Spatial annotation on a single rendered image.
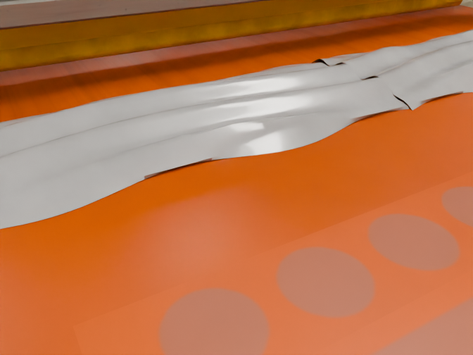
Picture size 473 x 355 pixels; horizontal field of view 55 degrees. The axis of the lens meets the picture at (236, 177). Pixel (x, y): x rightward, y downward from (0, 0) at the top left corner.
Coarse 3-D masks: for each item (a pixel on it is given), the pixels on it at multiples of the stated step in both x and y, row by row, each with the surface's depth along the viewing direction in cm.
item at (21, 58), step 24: (408, 0) 32; (432, 0) 33; (456, 0) 34; (216, 24) 25; (240, 24) 26; (264, 24) 27; (288, 24) 28; (312, 24) 29; (24, 48) 21; (48, 48) 22; (72, 48) 22; (96, 48) 23; (120, 48) 23; (144, 48) 24
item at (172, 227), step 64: (64, 64) 24; (128, 64) 24; (192, 64) 24; (256, 64) 24; (384, 128) 18; (448, 128) 18; (128, 192) 14; (192, 192) 14; (256, 192) 14; (320, 192) 14; (384, 192) 14; (0, 256) 11; (64, 256) 11; (128, 256) 11; (192, 256) 11; (0, 320) 10; (64, 320) 10
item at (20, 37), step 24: (288, 0) 27; (312, 0) 28; (336, 0) 29; (360, 0) 30; (384, 0) 31; (72, 24) 22; (96, 24) 22; (120, 24) 23; (144, 24) 23; (168, 24) 24; (192, 24) 25; (0, 48) 21
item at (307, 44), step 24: (336, 24) 32; (360, 24) 32; (384, 24) 32; (408, 24) 32; (432, 24) 32; (456, 24) 32; (288, 48) 27; (312, 48) 27; (336, 48) 27; (360, 48) 27; (456, 96) 21; (456, 120) 18
